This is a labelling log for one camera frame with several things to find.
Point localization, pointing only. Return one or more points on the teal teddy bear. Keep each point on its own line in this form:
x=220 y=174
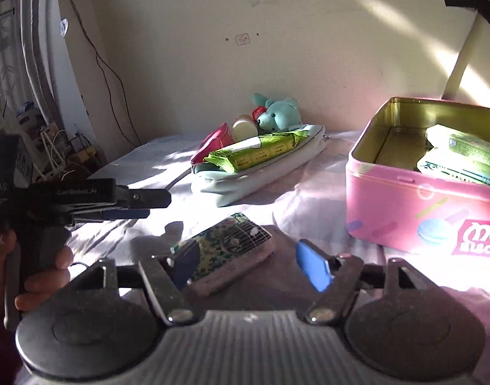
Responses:
x=279 y=114

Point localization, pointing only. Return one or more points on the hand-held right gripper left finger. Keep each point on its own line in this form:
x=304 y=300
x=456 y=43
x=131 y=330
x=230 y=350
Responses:
x=185 y=265

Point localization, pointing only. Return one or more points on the small round wall sticker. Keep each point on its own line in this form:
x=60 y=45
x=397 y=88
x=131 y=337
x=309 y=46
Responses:
x=64 y=26

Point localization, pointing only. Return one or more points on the white green boxes in tin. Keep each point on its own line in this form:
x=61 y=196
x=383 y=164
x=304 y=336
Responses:
x=453 y=168

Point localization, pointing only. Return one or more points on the light blue bed sheet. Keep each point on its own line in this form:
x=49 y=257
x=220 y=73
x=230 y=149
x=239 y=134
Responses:
x=293 y=212

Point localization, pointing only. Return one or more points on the white lid bottle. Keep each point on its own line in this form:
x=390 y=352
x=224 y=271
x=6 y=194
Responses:
x=245 y=128

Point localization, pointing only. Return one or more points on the patterned tissue pack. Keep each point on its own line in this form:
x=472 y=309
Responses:
x=229 y=248

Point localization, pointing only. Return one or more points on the pink tin box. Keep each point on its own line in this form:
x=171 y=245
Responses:
x=393 y=212

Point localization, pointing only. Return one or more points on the small white wall label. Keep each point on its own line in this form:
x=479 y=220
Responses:
x=241 y=39

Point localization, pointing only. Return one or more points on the bright green snack packet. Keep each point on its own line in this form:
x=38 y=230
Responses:
x=253 y=152

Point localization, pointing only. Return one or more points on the pink wallet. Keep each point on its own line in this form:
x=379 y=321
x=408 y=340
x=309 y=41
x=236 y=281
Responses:
x=211 y=144

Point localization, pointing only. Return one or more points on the light blue zipper pouch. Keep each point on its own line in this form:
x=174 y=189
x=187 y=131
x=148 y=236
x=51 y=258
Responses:
x=249 y=184

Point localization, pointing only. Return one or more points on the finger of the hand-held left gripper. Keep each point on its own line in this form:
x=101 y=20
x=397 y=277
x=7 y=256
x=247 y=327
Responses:
x=120 y=213
x=148 y=198

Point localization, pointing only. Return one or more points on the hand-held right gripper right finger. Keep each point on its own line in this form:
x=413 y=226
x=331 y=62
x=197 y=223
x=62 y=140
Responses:
x=314 y=266

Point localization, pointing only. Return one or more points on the white pipe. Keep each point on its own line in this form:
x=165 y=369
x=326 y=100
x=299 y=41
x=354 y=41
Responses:
x=463 y=58

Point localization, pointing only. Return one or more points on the person's left hand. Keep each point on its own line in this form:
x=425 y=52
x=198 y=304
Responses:
x=42 y=278

